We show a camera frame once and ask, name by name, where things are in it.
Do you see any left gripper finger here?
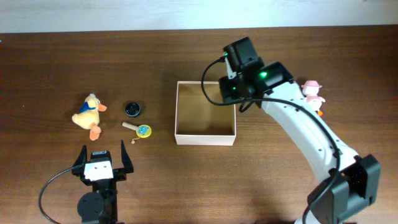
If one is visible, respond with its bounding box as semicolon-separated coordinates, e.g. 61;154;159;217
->
73;145;87;166
121;140;134;172

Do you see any black round cap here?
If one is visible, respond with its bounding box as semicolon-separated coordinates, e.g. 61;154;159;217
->
124;102;141;118

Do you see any pink hat duck figurine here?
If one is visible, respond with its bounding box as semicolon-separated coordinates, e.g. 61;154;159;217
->
301;80;326;116

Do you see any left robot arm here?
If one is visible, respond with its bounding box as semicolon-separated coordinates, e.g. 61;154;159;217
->
72;141;134;224

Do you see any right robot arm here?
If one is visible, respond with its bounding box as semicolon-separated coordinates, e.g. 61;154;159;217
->
219;37;381;223

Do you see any wooden rattle drum toy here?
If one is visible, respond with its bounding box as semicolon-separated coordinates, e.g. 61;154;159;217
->
122;122;152;144

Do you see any yellow plush duck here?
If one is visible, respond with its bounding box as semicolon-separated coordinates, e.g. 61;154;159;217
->
72;93;107;141

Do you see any white cardboard box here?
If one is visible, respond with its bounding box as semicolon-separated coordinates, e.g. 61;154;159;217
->
174;81;236;146

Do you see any left black cable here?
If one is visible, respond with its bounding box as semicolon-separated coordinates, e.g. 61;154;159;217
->
38;166;82;224

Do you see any black cable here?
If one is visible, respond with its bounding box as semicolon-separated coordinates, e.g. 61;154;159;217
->
38;166;82;224
200;55;342;224

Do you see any right black cable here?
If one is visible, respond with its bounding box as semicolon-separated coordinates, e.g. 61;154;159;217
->
200;55;342;224

